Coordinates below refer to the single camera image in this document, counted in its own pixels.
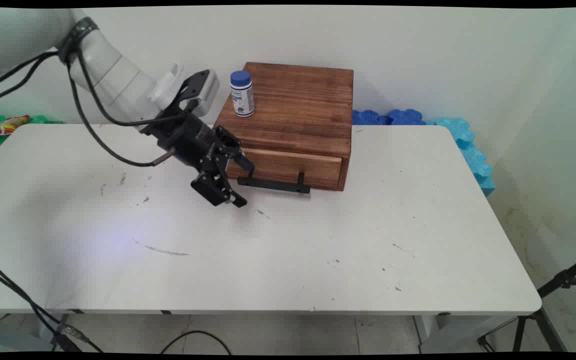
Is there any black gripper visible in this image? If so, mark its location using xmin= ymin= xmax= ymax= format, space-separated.
xmin=140 ymin=112 xmax=255 ymax=209

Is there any wooden drawer with black handle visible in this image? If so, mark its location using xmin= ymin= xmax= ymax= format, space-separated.
xmin=225 ymin=147 xmax=344 ymax=195

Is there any white bottle with blue cap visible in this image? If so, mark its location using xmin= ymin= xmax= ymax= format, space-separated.
xmin=230 ymin=70 xmax=256 ymax=118

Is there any brown wooden drawer cabinet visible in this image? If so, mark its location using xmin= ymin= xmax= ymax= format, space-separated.
xmin=213 ymin=62 xmax=355 ymax=192

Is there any dark blue foam mat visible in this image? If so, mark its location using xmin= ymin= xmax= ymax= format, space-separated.
xmin=351 ymin=109 xmax=427 ymax=126

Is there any red yellow snack bag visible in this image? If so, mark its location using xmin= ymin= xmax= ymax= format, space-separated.
xmin=0 ymin=115 xmax=30 ymax=137

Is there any light blue foam mat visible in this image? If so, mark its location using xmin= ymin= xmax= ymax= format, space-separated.
xmin=424 ymin=117 xmax=497 ymax=197

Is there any white table leg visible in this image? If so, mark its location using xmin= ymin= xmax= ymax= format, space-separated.
xmin=412 ymin=314 xmax=520 ymax=354

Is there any black tripod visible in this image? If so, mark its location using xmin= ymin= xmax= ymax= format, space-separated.
xmin=477 ymin=252 xmax=576 ymax=354

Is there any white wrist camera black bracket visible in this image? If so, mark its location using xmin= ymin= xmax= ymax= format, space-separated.
xmin=180 ymin=69 xmax=220 ymax=119

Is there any black arm cable with plug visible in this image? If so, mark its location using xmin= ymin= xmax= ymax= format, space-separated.
xmin=0 ymin=49 xmax=177 ymax=168

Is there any black looped floor cable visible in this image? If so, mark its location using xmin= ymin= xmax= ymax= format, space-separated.
xmin=160 ymin=330 xmax=232 ymax=355

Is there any black strap on arm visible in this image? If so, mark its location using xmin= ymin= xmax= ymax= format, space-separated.
xmin=59 ymin=17 xmax=100 ymax=64

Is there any black cable with connector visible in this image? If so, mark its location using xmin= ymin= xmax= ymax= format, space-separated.
xmin=0 ymin=252 xmax=105 ymax=354

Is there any thin black hanging cable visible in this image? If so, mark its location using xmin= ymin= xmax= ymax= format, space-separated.
xmin=0 ymin=266 xmax=85 ymax=354

